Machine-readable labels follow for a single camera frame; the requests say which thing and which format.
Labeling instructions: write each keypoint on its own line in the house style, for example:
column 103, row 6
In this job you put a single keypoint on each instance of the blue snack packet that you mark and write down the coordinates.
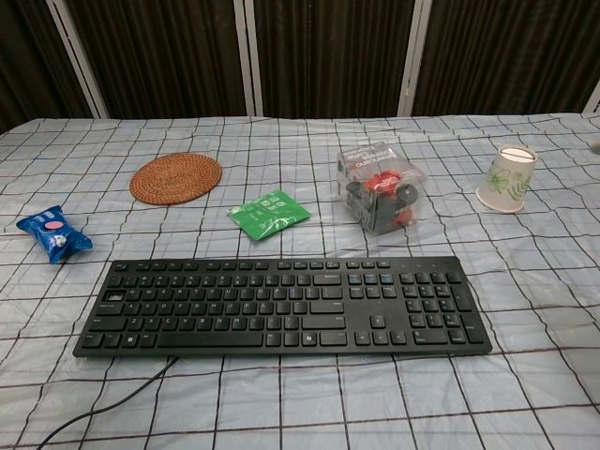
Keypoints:
column 54, row 234

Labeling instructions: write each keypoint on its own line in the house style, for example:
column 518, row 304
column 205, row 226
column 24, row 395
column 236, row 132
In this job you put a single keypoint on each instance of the clear plastic capsule box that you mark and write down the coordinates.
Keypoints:
column 379, row 192

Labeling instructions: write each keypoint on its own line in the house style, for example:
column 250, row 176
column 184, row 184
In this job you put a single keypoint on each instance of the green foil packet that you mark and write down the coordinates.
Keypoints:
column 269, row 214

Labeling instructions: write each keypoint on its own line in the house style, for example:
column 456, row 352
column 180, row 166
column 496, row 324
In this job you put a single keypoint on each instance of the upturned floral paper cup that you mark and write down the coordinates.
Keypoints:
column 506, row 183

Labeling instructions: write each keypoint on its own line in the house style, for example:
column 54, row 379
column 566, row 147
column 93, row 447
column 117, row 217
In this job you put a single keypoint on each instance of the black computer keyboard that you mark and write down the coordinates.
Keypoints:
column 281, row 309

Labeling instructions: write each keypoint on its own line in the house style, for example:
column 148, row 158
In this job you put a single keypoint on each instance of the light blue checked tablecloth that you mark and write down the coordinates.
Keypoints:
column 300, row 403

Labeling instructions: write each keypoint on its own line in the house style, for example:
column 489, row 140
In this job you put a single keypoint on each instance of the black pleated curtain panel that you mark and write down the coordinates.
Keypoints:
column 511, row 56
column 328, row 56
column 33, row 65
column 164, row 56

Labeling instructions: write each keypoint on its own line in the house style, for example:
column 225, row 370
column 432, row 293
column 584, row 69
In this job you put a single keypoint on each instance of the round woven rattan coaster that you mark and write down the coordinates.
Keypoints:
column 175, row 179

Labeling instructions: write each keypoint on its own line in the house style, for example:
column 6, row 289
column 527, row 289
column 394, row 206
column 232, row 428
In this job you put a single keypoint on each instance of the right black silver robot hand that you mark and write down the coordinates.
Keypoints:
column 594, row 148

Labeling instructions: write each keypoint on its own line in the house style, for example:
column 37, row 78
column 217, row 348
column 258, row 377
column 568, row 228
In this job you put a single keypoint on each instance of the white divider frame post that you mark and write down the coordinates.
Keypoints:
column 593, row 98
column 248, row 58
column 79, row 58
column 415, row 58

